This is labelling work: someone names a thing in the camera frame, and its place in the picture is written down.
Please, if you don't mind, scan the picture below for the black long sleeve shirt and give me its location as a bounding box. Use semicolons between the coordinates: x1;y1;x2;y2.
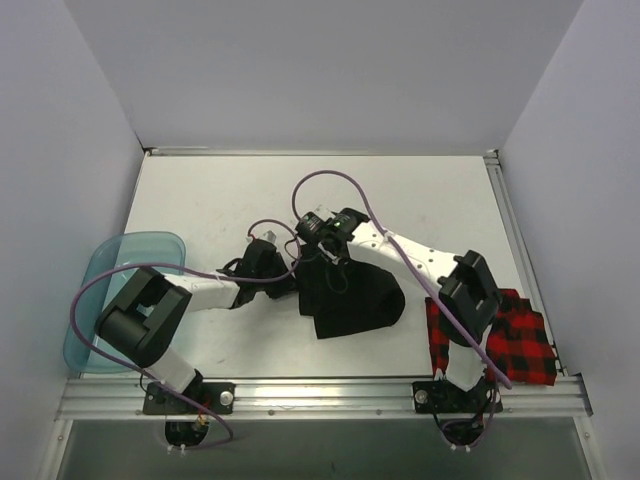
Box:
296;245;406;340

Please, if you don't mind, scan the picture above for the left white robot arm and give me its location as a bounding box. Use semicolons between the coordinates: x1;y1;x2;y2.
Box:
94;239;297;411

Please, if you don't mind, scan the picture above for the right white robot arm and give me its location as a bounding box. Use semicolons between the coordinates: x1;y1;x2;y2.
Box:
296;208;512;409

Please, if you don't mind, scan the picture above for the red black plaid shirt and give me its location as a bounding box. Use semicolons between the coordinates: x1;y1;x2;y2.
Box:
425;289;557;392

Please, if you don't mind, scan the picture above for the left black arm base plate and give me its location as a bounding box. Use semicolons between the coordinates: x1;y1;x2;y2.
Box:
142;379;236;416

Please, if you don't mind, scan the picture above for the right aluminium table rail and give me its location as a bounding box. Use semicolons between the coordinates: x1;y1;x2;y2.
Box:
483;150;568;376

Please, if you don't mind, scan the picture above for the aluminium table rail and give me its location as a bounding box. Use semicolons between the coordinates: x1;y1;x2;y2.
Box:
56;376;593;421
483;150;568;376
144;146;500;158

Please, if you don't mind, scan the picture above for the back aluminium table rail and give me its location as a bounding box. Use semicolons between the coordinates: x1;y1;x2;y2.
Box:
144;146;500;158

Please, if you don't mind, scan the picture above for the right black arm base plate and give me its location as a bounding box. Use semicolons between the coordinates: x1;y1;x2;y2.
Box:
412;379;494;414

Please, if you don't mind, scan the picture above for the front aluminium table rail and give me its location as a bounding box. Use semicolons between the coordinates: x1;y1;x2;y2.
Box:
56;376;593;421

